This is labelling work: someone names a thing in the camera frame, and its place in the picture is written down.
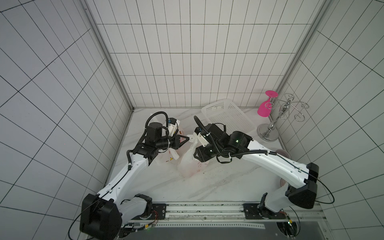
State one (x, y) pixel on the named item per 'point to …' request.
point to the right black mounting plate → (251, 211)
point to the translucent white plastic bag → (171, 156)
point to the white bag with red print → (188, 165)
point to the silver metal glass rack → (265, 132)
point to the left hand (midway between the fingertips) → (186, 141)
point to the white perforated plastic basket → (227, 112)
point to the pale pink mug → (283, 152)
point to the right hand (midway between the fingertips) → (196, 149)
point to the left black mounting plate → (158, 211)
